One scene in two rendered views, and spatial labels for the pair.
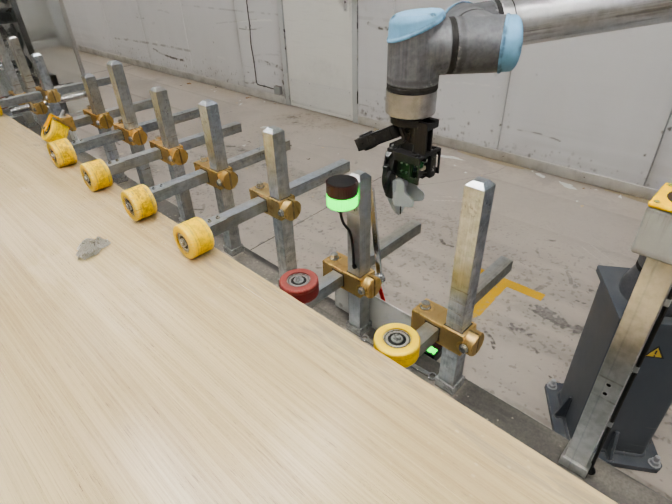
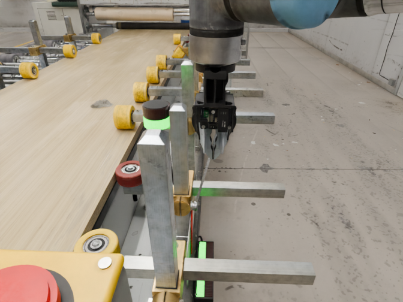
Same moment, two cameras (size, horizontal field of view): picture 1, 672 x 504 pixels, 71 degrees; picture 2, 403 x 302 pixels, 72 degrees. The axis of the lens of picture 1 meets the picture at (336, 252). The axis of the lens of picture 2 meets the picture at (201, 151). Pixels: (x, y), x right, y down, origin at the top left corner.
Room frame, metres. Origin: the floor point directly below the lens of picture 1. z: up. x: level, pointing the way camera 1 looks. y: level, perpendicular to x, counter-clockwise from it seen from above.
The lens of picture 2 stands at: (0.49, -0.50, 1.33)
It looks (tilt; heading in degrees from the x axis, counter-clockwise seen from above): 31 degrees down; 48
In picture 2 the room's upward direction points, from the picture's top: straight up
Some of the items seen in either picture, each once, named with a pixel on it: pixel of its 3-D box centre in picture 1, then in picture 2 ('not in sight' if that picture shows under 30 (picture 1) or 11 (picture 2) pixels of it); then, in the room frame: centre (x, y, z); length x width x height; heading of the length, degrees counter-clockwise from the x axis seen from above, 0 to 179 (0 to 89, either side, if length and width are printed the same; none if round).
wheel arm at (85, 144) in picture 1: (135, 129); (205, 61); (1.59, 0.67, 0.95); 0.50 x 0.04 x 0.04; 135
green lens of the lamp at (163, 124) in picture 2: (342, 198); (157, 120); (0.80, -0.02, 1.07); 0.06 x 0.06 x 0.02
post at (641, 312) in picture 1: (615, 375); not in sight; (0.48, -0.41, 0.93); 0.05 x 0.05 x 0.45; 45
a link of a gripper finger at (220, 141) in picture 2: (411, 193); (220, 144); (0.86, -0.16, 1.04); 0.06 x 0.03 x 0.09; 45
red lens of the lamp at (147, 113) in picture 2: (341, 186); (156, 109); (0.80, -0.02, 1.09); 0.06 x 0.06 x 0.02
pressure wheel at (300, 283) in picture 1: (300, 299); (132, 184); (0.77, 0.08, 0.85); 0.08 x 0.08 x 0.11
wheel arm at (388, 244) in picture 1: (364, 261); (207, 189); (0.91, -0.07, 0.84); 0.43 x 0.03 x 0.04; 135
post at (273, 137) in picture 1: (282, 221); (189, 135); (1.01, 0.13, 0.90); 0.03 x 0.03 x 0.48; 45
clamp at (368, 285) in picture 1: (350, 276); (182, 192); (0.85, -0.03, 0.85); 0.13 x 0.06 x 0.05; 45
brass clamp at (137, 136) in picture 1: (130, 133); not in sight; (1.56, 0.68, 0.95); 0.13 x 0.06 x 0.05; 45
